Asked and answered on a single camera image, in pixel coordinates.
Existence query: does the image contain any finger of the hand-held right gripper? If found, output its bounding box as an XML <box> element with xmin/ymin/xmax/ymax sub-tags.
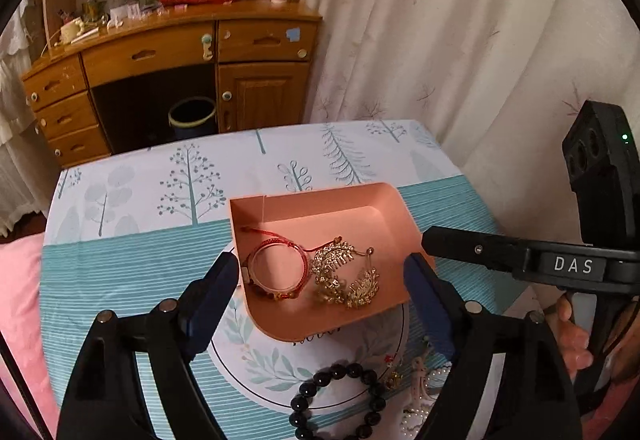
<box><xmin>421</xmin><ymin>225</ymin><xmax>532</xmax><ymax>281</ymax></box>

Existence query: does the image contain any tree print tablecloth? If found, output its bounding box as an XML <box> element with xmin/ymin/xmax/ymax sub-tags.
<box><xmin>39</xmin><ymin>120</ymin><xmax>543</xmax><ymax>440</ymax></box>

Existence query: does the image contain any small red gold charm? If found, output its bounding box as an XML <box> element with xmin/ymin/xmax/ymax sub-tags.
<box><xmin>383</xmin><ymin>354</ymin><xmax>404</xmax><ymax>392</ymax></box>

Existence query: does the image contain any person's right hand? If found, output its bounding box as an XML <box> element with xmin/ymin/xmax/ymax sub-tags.
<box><xmin>554</xmin><ymin>293</ymin><xmax>596</xmax><ymax>382</ymax></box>

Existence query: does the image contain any gold leaf hair clip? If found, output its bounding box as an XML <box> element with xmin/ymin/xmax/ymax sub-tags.
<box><xmin>309</xmin><ymin>235</ymin><xmax>382</xmax><ymax>310</ymax></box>

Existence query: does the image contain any red string bracelet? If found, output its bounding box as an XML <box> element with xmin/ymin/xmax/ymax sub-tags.
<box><xmin>241</xmin><ymin>227</ymin><xmax>327</xmax><ymax>306</ymax></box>

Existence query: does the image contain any pink bedding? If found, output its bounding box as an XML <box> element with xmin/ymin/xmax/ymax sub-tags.
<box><xmin>0</xmin><ymin>234</ymin><xmax>62</xmax><ymax>440</ymax></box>

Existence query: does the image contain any wooden desk with drawers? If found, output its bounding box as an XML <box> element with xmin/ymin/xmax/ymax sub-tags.
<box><xmin>20</xmin><ymin>1</ymin><xmax>324</xmax><ymax>169</ymax></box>

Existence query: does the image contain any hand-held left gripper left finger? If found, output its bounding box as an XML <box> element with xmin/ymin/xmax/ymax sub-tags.
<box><xmin>56</xmin><ymin>252</ymin><xmax>241</xmax><ymax>440</ymax></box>

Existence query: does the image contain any black bead bracelet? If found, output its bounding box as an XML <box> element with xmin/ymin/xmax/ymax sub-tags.
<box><xmin>289</xmin><ymin>362</ymin><xmax>387</xmax><ymax>440</ymax></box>

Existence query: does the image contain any pink jewelry tray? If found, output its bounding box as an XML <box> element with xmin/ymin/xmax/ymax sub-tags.
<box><xmin>229</xmin><ymin>181</ymin><xmax>437</xmax><ymax>344</ymax></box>

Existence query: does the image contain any white pearl bracelet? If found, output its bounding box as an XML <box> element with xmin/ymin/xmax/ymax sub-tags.
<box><xmin>399</xmin><ymin>354</ymin><xmax>454</xmax><ymax>439</ymax></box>

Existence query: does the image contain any dark waste bin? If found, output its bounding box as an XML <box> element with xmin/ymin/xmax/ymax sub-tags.
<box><xmin>168</xmin><ymin>96</ymin><xmax>218</xmax><ymax>141</ymax></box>

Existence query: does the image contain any white lace cloth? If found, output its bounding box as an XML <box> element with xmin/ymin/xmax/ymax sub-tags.
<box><xmin>0</xmin><ymin>0</ymin><xmax>67</xmax><ymax>237</ymax></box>

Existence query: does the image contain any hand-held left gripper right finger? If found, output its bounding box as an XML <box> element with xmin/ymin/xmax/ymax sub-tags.
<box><xmin>402</xmin><ymin>252</ymin><xmax>584</xmax><ymax>440</ymax></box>

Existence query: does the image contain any white leaf print curtain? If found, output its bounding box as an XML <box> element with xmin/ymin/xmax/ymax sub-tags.
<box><xmin>299</xmin><ymin>0</ymin><xmax>640</xmax><ymax>248</ymax></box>

